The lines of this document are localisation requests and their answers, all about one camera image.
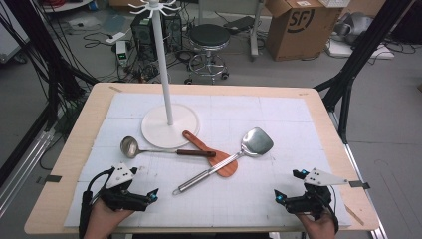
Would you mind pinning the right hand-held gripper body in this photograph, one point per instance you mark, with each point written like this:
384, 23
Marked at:
308, 200

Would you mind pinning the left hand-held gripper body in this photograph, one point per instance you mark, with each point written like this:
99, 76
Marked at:
121, 195

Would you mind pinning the steel spatula turner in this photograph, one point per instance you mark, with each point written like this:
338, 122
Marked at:
257, 142

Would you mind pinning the wooden rice paddle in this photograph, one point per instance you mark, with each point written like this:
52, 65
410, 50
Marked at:
229, 170

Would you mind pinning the white utensil rack stand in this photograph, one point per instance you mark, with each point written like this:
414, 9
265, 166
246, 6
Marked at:
162, 49

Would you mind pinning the person's left hand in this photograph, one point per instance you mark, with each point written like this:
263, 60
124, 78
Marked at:
104, 220

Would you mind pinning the tan tape strip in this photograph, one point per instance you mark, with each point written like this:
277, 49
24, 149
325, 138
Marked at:
354, 215

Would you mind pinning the black tape strip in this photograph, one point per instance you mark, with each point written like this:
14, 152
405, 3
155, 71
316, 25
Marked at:
53, 178
359, 184

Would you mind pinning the light wooden table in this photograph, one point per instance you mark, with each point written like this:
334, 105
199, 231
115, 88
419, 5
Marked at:
76, 139

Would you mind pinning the white device with green display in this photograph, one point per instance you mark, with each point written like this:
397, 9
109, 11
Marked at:
121, 53

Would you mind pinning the black computer tower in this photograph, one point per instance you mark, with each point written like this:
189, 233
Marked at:
142, 36

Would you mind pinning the white power strip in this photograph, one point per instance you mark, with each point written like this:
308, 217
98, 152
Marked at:
115, 37

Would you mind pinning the brown cardboard box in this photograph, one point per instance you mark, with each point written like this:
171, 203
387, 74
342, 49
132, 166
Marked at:
298, 30

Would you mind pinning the black round stool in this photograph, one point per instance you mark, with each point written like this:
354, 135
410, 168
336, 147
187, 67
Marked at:
209, 36

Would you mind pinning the grey bag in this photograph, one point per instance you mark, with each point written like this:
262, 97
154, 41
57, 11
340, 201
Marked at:
353, 26

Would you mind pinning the black flat laptop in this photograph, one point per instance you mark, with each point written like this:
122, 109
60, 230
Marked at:
239, 24

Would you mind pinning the aluminium rail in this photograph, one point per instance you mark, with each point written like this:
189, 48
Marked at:
23, 166
365, 186

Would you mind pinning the white metal post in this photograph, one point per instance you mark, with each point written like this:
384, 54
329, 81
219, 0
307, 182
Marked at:
254, 30

